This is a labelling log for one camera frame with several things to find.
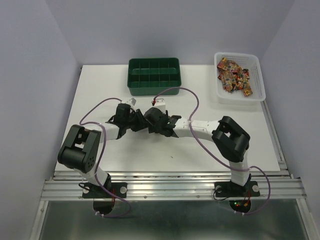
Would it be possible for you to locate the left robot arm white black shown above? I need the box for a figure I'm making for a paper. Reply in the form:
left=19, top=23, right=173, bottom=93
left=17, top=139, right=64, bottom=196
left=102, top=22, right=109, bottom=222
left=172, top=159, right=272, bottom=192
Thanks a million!
left=57, top=103, right=149, bottom=197

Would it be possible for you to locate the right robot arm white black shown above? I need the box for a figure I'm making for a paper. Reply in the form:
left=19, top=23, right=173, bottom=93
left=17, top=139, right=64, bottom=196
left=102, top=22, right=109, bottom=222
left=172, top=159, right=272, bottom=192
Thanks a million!
left=144, top=107, right=251, bottom=195

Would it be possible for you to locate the green divided plastic tray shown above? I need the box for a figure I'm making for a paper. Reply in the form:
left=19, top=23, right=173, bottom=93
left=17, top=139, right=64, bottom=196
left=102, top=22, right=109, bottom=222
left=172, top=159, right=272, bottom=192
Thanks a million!
left=127, top=57, right=182, bottom=97

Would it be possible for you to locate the colourful patterned tie in basket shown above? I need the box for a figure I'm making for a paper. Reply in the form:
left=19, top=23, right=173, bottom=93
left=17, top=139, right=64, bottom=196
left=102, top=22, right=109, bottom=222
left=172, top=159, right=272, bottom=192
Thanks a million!
left=217, top=57, right=253, bottom=97

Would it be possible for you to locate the white perforated plastic basket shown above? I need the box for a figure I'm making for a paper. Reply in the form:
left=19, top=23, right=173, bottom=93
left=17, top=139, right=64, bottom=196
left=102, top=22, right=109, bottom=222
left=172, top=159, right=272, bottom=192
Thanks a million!
left=214, top=52, right=266, bottom=106

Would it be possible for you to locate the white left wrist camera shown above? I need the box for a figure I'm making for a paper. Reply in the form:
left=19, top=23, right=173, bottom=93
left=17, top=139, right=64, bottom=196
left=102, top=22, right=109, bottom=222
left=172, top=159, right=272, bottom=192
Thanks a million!
left=121, top=97, right=137, bottom=109

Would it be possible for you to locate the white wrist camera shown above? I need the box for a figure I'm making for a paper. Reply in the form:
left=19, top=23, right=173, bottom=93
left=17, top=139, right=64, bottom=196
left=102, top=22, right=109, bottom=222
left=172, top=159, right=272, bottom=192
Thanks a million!
left=121, top=97, right=137, bottom=109
left=152, top=98, right=166, bottom=113

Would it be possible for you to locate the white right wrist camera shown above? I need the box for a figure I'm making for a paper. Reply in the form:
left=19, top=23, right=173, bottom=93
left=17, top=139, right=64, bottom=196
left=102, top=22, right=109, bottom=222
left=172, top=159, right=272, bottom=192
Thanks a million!
left=152, top=98, right=166, bottom=113

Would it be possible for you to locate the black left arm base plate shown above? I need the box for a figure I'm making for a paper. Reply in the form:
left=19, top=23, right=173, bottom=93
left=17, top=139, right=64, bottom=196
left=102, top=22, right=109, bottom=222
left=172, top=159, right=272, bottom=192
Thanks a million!
left=81, top=181, right=128, bottom=200

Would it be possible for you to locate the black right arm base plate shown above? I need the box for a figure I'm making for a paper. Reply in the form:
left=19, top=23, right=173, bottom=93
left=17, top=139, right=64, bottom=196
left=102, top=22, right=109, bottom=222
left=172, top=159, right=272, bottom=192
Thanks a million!
left=214, top=181, right=261, bottom=199

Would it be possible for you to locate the aluminium mounting rail frame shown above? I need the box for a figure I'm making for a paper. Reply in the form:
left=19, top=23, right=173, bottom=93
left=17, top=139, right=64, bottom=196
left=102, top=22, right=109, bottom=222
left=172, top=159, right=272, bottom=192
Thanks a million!
left=30, top=103, right=320, bottom=240

